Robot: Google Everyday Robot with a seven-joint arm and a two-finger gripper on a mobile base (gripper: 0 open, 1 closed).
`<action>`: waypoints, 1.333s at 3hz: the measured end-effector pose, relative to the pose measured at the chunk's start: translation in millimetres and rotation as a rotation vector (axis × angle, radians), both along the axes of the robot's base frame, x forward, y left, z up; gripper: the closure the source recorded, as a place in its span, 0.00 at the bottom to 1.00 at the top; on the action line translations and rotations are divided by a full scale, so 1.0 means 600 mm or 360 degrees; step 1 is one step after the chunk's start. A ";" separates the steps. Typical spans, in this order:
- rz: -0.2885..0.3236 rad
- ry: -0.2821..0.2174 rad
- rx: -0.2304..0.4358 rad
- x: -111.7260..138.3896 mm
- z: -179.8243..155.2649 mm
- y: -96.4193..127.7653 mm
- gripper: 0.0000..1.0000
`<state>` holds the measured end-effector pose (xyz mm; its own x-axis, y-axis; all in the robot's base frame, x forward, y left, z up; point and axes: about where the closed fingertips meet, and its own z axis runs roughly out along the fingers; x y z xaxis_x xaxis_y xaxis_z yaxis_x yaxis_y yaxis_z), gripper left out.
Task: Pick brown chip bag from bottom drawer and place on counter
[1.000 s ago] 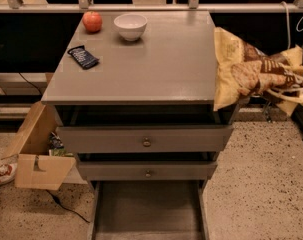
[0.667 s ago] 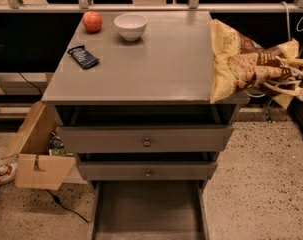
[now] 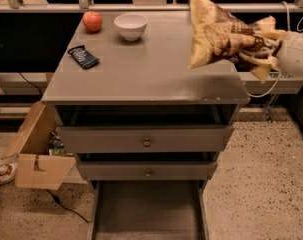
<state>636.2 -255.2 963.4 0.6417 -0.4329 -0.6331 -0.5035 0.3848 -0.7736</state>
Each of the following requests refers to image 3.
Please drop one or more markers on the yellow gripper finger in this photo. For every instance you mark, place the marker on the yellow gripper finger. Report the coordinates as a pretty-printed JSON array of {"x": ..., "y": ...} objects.
[
  {"x": 275, "y": 35},
  {"x": 268, "y": 60}
]

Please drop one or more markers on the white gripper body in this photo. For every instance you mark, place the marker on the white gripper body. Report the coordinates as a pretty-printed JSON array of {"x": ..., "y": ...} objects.
[{"x": 295, "y": 54}]

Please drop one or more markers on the brown chip bag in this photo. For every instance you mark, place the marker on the brown chip bag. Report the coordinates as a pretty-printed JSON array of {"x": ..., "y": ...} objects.
[{"x": 218, "y": 35}]

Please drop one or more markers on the grey top drawer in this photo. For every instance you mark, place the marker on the grey top drawer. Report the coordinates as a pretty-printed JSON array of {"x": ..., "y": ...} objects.
[{"x": 130, "y": 139}]

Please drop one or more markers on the grey wooden drawer cabinet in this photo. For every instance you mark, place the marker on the grey wooden drawer cabinet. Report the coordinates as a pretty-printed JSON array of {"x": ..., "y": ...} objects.
[{"x": 144, "y": 83}]

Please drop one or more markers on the brass top drawer knob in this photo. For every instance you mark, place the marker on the brass top drawer knob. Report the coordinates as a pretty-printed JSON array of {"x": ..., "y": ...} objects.
[{"x": 146, "y": 142}]

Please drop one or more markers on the brass drawer knob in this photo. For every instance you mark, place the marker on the brass drawer knob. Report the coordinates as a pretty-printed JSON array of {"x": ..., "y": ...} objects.
[
  {"x": 148, "y": 174},
  {"x": 146, "y": 142}
]

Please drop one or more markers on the brass middle drawer knob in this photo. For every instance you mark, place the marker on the brass middle drawer knob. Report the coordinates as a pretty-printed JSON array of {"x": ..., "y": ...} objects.
[{"x": 148, "y": 174}]

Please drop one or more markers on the dark blue snack bag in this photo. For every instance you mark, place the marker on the dark blue snack bag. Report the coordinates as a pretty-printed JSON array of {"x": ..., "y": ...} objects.
[{"x": 83, "y": 57}]

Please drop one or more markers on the grey open bottom drawer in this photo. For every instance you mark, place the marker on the grey open bottom drawer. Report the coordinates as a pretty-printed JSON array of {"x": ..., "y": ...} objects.
[{"x": 148, "y": 210}]

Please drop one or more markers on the grey middle drawer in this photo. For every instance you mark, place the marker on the grey middle drawer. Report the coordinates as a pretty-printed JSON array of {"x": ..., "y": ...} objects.
[{"x": 155, "y": 170}]

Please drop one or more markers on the grey low shelf beam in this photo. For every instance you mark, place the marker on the grey low shelf beam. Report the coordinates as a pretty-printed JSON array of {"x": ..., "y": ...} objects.
[{"x": 285, "y": 85}]

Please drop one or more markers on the white ceramic bowl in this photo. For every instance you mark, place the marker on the white ceramic bowl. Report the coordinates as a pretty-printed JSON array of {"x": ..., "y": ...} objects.
[{"x": 131, "y": 26}]

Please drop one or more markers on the red apple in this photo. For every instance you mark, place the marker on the red apple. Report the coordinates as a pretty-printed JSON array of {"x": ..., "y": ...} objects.
[{"x": 92, "y": 21}]

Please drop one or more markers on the metal railing bar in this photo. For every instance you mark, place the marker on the metal railing bar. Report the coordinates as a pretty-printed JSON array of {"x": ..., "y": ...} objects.
[{"x": 70, "y": 8}]

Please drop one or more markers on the open cardboard box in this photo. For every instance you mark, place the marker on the open cardboard box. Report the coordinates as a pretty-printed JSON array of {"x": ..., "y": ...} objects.
[{"x": 35, "y": 167}]

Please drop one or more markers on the red white sneaker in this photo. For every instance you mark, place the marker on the red white sneaker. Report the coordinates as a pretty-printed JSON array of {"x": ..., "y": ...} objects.
[{"x": 7, "y": 172}]

